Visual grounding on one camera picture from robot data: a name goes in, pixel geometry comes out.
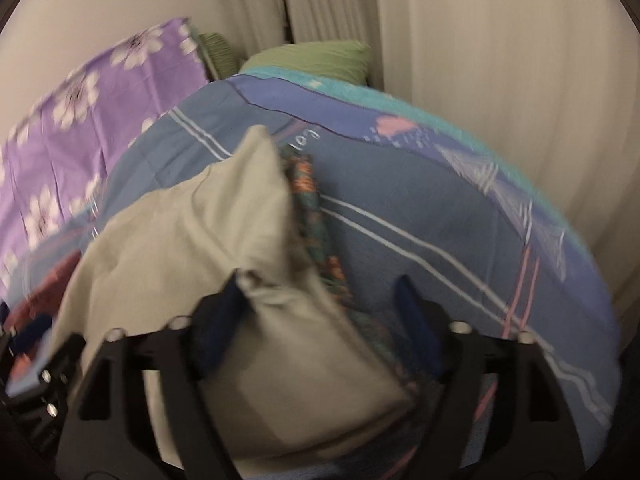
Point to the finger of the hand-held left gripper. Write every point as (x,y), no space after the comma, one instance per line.
(55,375)

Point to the pink folded cloth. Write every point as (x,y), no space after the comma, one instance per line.
(45,285)

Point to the purple flower pillow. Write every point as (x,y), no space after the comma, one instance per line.
(75,125)

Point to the blue plaid bed sheet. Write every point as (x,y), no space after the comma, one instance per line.
(425,210)

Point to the beige long-sleeve shirt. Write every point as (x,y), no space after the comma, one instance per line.
(200,240)

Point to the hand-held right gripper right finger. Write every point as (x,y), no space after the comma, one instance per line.
(407,305)

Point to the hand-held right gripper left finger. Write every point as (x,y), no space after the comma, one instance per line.
(220,320)

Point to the floral folded cloth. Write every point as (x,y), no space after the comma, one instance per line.
(310,200)

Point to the green ribbed pillow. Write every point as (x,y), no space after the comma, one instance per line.
(220,55)

